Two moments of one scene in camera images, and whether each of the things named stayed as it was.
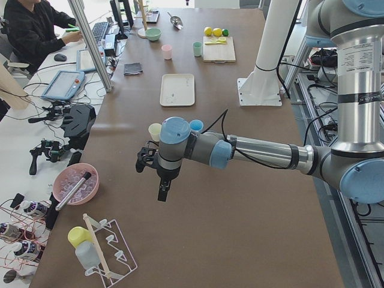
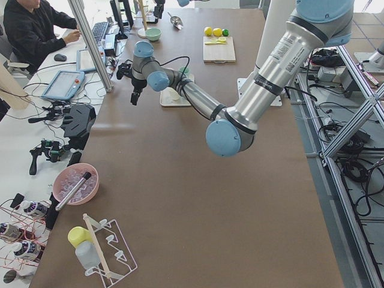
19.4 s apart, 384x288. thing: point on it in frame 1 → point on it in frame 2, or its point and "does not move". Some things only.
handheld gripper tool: x=50 y=149 does not move
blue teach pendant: x=64 y=85 does not move
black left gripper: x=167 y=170 → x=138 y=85
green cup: x=197 y=48 → x=186 y=71
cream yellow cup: x=155 y=129 → x=174 y=95
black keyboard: x=99 y=30 does not move
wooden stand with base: x=141 y=32 does not move
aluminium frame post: x=82 y=14 does not move
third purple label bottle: x=28 y=249 does not move
